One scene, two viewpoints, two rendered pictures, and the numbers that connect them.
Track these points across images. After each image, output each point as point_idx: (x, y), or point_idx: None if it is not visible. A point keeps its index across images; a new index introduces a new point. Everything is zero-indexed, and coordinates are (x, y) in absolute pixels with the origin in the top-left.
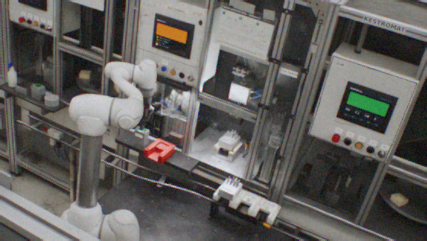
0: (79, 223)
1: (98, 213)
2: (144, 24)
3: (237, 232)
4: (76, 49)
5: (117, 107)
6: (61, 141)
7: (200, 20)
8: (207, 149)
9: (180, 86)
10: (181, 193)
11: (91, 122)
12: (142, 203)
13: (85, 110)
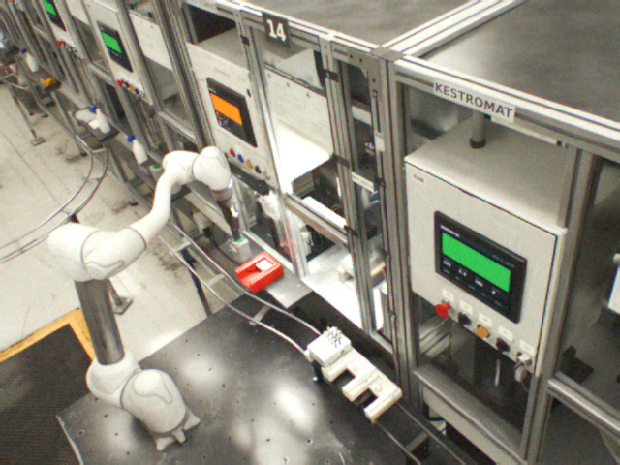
0: (98, 384)
1: (120, 372)
2: (204, 92)
3: (345, 413)
4: (172, 122)
5: (88, 249)
6: (167, 244)
7: (247, 89)
8: (336, 268)
9: (256, 187)
10: (297, 330)
11: (67, 265)
12: (237, 342)
13: (56, 250)
